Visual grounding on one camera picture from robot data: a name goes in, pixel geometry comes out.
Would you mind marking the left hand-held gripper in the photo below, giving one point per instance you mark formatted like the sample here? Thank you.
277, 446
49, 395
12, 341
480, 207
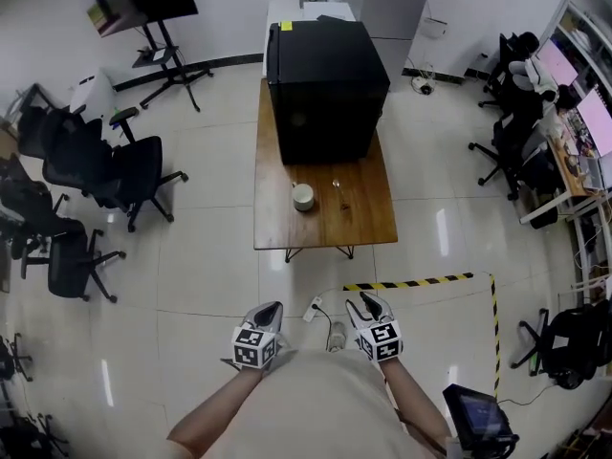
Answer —
253, 347

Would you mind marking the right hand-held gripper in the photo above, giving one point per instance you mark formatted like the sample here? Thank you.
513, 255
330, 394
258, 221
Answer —
380, 342

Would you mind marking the white ceramic cup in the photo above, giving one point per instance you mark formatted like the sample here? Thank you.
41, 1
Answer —
303, 199

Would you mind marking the small spoon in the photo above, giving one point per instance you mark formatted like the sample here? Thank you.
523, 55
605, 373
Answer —
337, 183

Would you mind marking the person's left forearm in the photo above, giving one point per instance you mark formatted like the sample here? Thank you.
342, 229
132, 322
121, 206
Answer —
215, 409

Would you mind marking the person's right forearm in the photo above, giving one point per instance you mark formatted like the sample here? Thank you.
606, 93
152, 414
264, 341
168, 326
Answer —
416, 399

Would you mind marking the person's light shoe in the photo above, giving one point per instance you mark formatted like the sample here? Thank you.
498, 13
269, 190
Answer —
337, 337

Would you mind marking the white power strip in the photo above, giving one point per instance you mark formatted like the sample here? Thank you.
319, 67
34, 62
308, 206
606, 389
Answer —
313, 310

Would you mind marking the yellow black hazard tape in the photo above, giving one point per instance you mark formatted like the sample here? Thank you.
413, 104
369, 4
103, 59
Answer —
406, 283
495, 333

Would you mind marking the black metal table leg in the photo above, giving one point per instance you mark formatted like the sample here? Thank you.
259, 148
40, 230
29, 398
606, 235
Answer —
290, 256
349, 254

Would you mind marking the person's beige shirt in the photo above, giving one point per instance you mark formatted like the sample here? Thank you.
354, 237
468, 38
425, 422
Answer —
311, 409

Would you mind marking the black screen device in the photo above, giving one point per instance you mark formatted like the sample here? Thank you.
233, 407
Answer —
478, 419

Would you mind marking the large black office chair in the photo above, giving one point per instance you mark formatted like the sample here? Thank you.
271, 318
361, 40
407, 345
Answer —
134, 170

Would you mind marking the black waste bin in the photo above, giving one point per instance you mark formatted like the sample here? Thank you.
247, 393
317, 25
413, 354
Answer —
544, 218

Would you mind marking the black mini fridge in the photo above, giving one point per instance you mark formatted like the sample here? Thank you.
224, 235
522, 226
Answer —
330, 93

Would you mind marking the white metal shelf rack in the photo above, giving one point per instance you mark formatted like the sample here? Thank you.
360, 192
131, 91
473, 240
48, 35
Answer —
585, 256

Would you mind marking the white extension socket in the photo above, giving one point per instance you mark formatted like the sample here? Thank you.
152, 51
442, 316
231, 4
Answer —
423, 86

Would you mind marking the wood top white desk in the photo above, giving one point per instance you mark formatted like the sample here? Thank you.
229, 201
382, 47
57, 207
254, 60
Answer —
569, 180

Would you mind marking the black wheeled screen stand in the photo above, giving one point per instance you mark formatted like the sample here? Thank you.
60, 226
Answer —
167, 72

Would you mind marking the open laptop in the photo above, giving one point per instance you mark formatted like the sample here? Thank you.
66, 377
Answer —
595, 175

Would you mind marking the white air purifier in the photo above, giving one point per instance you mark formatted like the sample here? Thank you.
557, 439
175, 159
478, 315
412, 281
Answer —
93, 96

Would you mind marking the yellow fridge sticker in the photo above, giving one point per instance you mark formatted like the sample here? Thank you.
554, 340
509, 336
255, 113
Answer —
286, 26

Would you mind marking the black phone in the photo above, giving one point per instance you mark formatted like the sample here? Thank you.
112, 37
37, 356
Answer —
331, 18

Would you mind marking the pink computer monitor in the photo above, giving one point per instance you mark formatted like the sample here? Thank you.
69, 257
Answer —
597, 122
557, 62

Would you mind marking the grey tall cabinet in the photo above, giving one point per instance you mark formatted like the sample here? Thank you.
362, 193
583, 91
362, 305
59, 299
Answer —
397, 12

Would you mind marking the white wall router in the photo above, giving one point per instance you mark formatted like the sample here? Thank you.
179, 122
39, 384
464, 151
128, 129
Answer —
434, 28

